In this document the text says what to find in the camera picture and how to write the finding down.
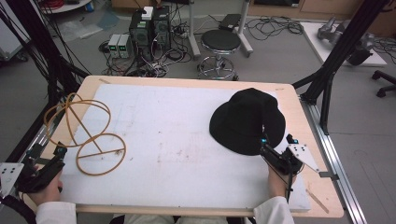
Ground black office chair base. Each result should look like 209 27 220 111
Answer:
371 69 396 99

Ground black metal frame stand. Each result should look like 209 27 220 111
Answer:
291 0 391 136
0 0 92 162

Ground white foam mat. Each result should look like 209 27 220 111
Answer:
59 83 312 213

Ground tan rattan hat stand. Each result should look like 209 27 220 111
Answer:
43 91 127 177

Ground white stand leg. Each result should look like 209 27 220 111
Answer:
234 0 255 59
186 0 202 61

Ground person's body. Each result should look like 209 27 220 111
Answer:
108 214 257 224

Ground person's left hand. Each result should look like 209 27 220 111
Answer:
28 172 64 207

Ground grey power supply unit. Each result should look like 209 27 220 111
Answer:
107 34 121 59
118 34 134 59

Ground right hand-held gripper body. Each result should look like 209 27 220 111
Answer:
259 143 321 177

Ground aluminium rail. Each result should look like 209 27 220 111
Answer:
299 95 369 224

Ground black flat box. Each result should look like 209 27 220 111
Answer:
218 13 243 33

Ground black computer tower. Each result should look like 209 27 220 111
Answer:
151 5 173 52
128 10 154 62

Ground white box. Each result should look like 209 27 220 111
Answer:
141 6 154 21

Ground black brimmed hat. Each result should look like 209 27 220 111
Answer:
208 87 287 157

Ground black floor cables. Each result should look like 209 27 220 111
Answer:
244 14 304 42

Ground person's right hand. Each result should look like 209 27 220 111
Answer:
267 164 297 199

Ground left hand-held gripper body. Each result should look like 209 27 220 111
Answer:
0 154 65 198

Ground black round stool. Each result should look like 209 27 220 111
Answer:
197 29 243 80

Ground white platform board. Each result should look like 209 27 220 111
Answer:
300 21 389 68

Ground thin wooden stick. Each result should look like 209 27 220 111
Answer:
305 188 331 215

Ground black sleeved gripper cable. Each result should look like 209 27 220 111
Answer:
0 195 37 224

